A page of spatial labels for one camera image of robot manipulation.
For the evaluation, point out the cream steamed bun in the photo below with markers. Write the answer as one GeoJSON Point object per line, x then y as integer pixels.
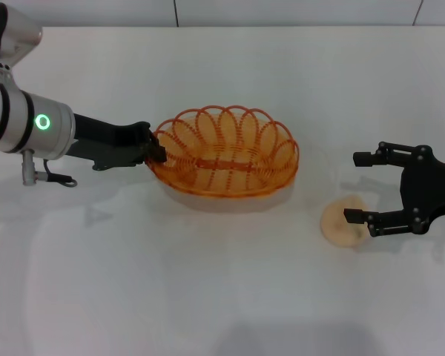
{"type": "Point", "coordinates": [335, 230]}

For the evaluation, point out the grey left wrist connector plug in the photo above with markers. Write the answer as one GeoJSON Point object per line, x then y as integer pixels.
{"type": "Point", "coordinates": [28, 168]}

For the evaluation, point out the orange woven plastic basket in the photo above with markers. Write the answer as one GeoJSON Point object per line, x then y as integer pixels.
{"type": "Point", "coordinates": [226, 167]}

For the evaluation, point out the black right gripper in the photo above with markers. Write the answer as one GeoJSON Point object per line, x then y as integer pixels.
{"type": "Point", "coordinates": [434, 189]}

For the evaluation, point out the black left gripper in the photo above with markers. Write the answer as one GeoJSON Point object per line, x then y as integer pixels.
{"type": "Point", "coordinates": [111, 146]}

